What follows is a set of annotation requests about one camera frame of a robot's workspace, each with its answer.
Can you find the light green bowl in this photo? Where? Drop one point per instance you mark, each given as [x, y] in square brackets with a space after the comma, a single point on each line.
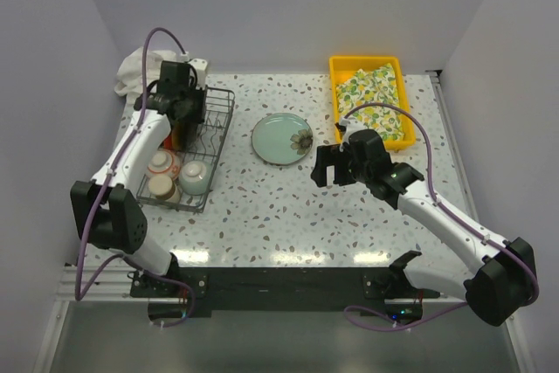
[194, 177]

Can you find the black wire dish rack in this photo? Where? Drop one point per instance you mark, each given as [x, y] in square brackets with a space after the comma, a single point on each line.
[206, 146]

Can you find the white red patterned bowl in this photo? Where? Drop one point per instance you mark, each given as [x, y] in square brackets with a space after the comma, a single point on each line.
[164, 162]

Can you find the lemon print cloth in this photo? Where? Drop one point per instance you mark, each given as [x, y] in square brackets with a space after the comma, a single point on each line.
[379, 86]

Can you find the white crumpled towel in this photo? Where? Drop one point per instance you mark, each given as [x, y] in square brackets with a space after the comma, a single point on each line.
[129, 75]

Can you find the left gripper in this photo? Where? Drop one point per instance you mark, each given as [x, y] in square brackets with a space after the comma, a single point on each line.
[198, 116]

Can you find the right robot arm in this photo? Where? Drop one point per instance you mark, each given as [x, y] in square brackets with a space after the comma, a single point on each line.
[501, 275]

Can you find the aluminium frame rail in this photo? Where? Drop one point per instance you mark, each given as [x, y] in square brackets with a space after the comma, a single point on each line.
[515, 331]

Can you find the orange plate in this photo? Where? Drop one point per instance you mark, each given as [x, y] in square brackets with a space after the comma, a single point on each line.
[168, 142]

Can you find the light green floral plate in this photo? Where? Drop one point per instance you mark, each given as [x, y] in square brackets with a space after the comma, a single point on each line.
[282, 139]

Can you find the yellow plastic bin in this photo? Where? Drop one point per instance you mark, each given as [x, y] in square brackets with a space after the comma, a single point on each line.
[343, 67]

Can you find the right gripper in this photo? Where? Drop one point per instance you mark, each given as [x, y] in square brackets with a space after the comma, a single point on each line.
[329, 155]

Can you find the yellow patterned plate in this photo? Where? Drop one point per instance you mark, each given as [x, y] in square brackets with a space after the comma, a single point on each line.
[178, 137]

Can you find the beige brown cup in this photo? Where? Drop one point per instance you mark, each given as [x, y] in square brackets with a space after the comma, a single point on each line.
[163, 187]

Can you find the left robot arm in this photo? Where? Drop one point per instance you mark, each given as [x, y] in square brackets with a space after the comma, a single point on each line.
[105, 209]

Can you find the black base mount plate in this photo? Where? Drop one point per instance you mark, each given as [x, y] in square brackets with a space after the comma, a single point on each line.
[287, 289]

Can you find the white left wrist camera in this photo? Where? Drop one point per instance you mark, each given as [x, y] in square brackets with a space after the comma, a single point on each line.
[201, 67]

